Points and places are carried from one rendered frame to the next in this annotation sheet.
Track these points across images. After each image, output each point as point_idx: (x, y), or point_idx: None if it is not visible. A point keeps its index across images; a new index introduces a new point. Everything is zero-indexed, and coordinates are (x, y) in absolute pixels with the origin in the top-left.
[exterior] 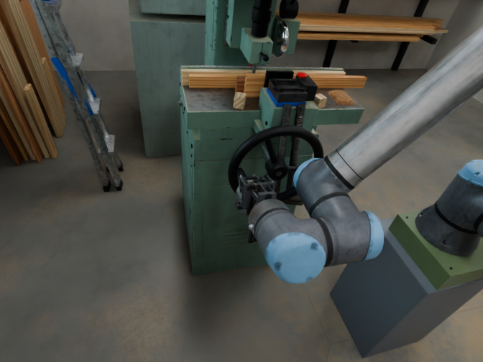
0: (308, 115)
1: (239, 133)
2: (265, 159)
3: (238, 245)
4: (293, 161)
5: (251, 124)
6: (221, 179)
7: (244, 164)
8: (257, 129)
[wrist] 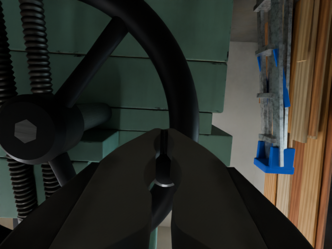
0: (8, 204)
1: (142, 119)
2: (81, 49)
3: None
4: (2, 95)
5: (121, 135)
6: (173, 3)
7: (127, 43)
8: (111, 149)
